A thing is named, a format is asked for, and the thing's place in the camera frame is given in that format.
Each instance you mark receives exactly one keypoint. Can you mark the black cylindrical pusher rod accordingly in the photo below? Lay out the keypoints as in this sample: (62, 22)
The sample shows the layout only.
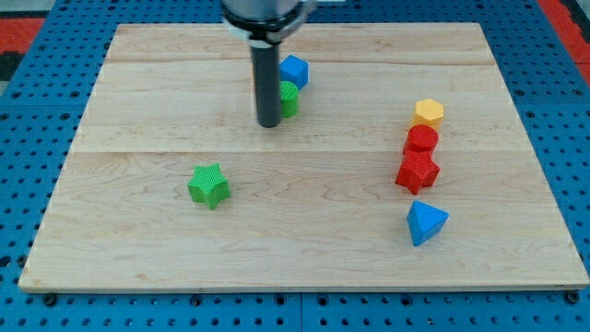
(266, 75)

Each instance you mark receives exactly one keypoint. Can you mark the green cylinder block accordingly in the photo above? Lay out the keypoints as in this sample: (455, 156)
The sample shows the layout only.
(289, 99)

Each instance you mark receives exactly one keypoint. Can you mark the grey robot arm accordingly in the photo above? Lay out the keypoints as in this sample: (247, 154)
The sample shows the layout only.
(264, 25)

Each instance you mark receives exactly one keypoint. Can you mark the yellow hexagon block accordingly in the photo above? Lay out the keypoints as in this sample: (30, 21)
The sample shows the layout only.
(428, 112)

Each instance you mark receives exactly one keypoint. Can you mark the blue cube block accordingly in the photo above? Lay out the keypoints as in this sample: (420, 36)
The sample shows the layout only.
(294, 70)

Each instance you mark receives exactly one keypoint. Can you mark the green star block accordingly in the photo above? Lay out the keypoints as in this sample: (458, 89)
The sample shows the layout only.
(208, 185)

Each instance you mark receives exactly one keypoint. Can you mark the red cylinder block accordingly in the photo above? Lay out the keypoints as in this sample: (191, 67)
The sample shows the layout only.
(421, 138)

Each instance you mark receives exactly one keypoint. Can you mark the light wooden board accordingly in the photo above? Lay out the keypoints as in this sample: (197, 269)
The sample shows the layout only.
(313, 202)

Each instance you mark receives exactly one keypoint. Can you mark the red star block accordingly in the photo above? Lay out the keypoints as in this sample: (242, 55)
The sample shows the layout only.
(417, 170)

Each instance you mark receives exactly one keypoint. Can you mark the blue triangle block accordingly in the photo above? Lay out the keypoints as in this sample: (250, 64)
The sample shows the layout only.
(425, 221)

